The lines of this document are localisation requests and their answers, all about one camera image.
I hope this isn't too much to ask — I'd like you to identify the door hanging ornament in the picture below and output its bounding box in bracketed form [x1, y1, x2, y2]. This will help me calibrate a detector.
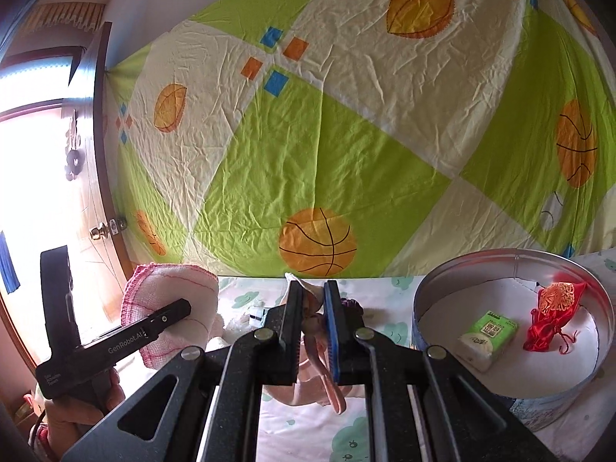
[65, 112, 85, 181]

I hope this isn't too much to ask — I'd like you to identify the light pink cloth garment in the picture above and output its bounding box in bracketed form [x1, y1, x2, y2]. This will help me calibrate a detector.
[265, 272, 351, 415]

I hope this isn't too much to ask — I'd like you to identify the red embroidered satin pouch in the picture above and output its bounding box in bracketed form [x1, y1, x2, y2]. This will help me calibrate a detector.
[523, 281, 587, 356]

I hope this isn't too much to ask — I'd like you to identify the person's left hand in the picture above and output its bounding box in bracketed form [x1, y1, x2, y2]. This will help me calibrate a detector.
[45, 396, 104, 460]

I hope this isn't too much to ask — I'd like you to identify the basketball-print hanging bedsheet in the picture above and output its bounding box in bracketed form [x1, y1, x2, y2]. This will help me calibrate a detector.
[105, 0, 615, 278]

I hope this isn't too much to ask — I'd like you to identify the pink-edged white washcloth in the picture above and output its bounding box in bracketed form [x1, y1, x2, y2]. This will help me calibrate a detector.
[120, 263, 223, 370]

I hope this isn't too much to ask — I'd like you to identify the brown wooden door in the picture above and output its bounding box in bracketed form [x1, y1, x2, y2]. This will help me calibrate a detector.
[0, 21, 136, 395]

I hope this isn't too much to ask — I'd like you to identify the green tissue pack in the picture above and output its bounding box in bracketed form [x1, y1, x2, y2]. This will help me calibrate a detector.
[454, 311, 519, 372]

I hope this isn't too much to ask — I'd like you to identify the purple knitted scrunchie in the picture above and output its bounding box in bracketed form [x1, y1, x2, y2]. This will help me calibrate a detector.
[340, 298, 364, 320]

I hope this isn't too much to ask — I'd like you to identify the blue round metal tin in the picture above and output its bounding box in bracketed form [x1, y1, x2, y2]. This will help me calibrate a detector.
[411, 249, 615, 431]

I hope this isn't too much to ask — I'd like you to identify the brass door knob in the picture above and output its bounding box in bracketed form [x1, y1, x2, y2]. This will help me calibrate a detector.
[89, 217, 127, 241]

